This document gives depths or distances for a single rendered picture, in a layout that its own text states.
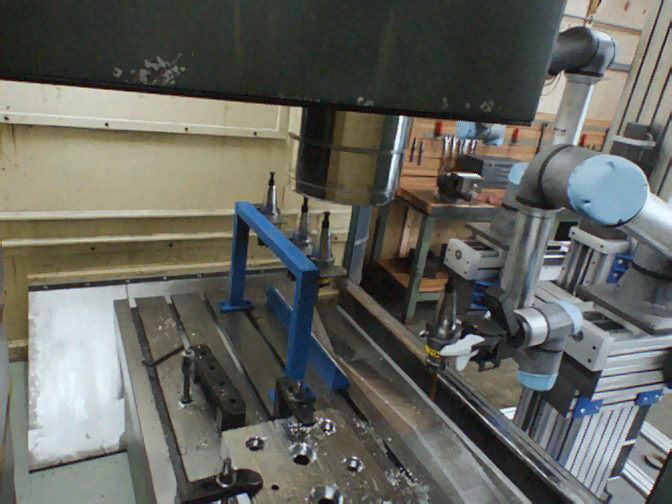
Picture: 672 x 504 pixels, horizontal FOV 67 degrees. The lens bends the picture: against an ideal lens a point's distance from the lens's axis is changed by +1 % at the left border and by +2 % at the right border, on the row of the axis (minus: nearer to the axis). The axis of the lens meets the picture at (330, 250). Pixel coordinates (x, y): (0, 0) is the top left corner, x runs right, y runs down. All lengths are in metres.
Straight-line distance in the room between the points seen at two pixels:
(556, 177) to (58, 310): 1.39
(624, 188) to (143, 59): 0.81
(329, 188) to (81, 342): 1.16
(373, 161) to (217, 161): 1.12
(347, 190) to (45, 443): 1.11
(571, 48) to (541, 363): 0.95
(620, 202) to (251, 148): 1.13
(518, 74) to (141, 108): 1.18
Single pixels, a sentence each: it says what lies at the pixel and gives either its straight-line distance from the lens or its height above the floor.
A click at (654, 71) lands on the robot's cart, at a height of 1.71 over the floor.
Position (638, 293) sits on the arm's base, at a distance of 1.44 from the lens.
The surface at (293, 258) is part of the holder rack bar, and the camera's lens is 1.08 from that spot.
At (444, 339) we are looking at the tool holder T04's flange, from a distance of 0.93.
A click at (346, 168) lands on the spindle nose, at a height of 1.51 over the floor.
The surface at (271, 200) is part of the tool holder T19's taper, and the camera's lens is 1.37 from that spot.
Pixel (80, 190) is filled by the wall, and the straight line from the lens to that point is 1.67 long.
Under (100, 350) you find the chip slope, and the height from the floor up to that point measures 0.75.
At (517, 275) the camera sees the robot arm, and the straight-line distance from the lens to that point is 1.19.
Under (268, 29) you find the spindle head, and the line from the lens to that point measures 0.50.
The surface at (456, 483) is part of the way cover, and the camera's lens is 1.35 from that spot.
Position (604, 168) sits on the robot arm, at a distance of 1.00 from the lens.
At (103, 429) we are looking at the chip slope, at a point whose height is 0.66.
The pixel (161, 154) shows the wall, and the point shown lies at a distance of 1.67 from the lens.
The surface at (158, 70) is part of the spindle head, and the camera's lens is 0.48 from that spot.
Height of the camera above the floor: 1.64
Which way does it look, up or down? 21 degrees down
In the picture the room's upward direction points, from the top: 8 degrees clockwise
